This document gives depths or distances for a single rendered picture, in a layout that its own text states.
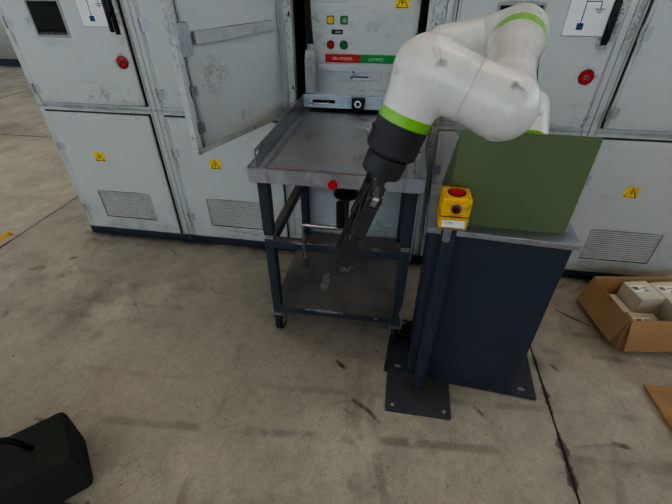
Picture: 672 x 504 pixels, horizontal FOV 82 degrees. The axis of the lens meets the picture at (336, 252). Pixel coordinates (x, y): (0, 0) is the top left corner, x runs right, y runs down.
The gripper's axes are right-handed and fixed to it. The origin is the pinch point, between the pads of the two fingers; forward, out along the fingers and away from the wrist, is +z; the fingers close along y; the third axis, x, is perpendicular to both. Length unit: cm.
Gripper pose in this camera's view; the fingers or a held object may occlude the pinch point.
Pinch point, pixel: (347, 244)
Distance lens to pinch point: 78.8
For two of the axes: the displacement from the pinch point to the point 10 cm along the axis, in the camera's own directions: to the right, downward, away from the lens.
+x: 9.3, 3.3, 1.4
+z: -3.5, 7.9, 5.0
